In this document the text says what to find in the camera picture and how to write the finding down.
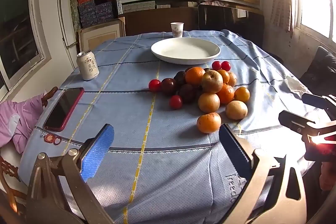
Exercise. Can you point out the pink garment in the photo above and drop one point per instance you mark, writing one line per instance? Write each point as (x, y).
(18, 119)

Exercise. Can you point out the stack of blue patterned boxes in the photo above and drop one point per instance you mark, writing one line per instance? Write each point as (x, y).
(97, 11)

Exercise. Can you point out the small orange mandarin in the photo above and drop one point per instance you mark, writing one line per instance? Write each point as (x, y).
(241, 94)
(224, 75)

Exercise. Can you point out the blue checked tablecloth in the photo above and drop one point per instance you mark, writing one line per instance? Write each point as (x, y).
(131, 121)

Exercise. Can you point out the black cushion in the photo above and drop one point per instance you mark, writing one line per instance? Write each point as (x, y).
(323, 69)

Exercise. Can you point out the green patterned board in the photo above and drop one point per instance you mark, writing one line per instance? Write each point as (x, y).
(74, 8)

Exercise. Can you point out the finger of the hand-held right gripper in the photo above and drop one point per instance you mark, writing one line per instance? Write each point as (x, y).
(296, 121)
(313, 100)

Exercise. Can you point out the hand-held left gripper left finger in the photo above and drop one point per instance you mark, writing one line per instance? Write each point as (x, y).
(97, 150)

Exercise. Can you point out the grey framed window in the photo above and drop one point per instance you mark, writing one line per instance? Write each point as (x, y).
(18, 29)

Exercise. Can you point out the brown wooden board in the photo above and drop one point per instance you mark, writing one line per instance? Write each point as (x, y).
(157, 19)

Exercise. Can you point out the white oval plate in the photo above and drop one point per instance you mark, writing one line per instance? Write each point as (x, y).
(185, 50)

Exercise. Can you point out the person's right hand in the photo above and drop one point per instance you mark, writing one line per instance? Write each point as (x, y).
(327, 176)

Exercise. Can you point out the pale orange mandarin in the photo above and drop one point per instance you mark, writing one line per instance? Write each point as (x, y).
(209, 123)

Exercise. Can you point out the white wall conduit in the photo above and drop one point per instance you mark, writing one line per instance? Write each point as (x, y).
(61, 24)

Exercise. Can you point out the printed paper cup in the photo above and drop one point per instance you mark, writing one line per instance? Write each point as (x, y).
(177, 29)

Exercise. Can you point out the white drink can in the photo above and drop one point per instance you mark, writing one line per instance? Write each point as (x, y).
(88, 66)

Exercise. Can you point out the carved wooden chair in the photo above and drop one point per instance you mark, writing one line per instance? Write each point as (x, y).
(50, 94)

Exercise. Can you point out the deep orange mandarin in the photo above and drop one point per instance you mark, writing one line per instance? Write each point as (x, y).
(195, 75)
(226, 94)

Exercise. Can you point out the smartphone in red case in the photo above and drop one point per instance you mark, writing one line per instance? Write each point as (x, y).
(64, 108)

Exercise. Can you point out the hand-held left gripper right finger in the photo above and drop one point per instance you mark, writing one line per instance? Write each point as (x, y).
(233, 153)

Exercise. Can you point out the red cherry tomato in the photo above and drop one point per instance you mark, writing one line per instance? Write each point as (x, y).
(155, 85)
(226, 65)
(175, 102)
(216, 65)

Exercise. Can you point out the brown round pear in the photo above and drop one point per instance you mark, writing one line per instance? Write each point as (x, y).
(233, 79)
(236, 109)
(208, 102)
(212, 81)

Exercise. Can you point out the beige framed picture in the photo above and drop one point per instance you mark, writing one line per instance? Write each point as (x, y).
(102, 35)

